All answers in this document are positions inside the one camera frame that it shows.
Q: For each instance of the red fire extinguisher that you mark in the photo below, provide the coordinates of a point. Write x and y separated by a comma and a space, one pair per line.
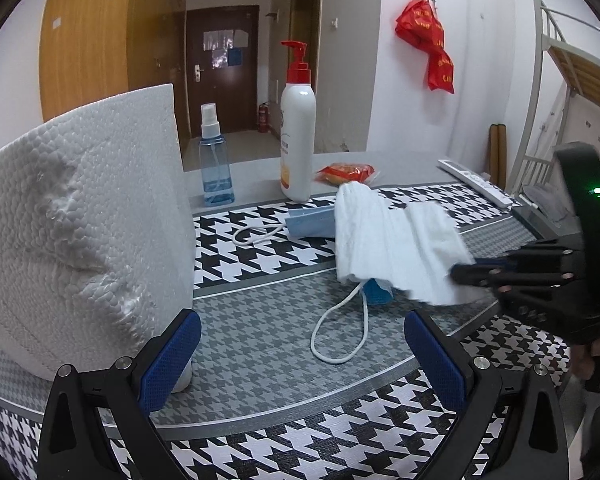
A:
263, 117

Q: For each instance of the white foam box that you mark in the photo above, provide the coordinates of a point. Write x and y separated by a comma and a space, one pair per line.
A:
80, 210

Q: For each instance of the white metal bunk bed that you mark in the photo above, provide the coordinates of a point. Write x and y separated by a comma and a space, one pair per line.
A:
575, 70

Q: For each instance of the white remote control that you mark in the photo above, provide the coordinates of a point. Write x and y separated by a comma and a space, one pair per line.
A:
475, 180

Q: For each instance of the wooden doorway frame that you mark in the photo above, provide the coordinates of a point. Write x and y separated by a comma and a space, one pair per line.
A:
305, 35

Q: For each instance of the white pleated face mask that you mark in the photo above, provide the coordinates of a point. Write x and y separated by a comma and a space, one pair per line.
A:
375, 235

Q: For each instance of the wooden wardrobe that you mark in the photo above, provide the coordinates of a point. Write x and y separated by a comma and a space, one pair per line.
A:
90, 40

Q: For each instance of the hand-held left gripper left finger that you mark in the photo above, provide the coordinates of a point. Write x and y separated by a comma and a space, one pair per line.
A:
172, 360

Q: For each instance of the blue spray bottle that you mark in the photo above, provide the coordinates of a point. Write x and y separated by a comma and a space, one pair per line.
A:
217, 170

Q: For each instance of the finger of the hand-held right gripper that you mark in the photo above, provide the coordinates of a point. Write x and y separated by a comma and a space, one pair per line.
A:
480, 275
540, 255

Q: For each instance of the blue paper on door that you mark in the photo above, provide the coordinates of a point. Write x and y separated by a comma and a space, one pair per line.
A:
234, 57

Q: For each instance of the blue face mask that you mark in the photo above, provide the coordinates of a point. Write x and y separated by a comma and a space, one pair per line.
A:
310, 222

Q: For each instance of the red plastic bag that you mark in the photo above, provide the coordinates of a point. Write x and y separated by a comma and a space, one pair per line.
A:
425, 35

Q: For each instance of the person's right hand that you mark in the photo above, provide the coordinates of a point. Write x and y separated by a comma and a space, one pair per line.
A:
582, 360

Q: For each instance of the white pump bottle red cap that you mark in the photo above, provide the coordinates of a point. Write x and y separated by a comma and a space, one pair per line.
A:
297, 135

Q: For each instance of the dark grey cloth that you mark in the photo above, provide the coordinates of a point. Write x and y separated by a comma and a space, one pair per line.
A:
545, 202

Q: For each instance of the houndstooth tablecloth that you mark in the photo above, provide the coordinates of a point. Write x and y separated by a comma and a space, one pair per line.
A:
260, 360

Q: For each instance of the dark brown door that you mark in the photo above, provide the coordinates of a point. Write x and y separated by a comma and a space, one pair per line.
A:
225, 95

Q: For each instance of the red snack packet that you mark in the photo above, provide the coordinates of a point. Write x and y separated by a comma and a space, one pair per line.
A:
347, 172

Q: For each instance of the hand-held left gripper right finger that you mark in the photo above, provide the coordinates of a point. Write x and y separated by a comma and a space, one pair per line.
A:
435, 360

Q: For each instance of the silver paper on door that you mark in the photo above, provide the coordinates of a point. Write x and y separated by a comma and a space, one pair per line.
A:
225, 40

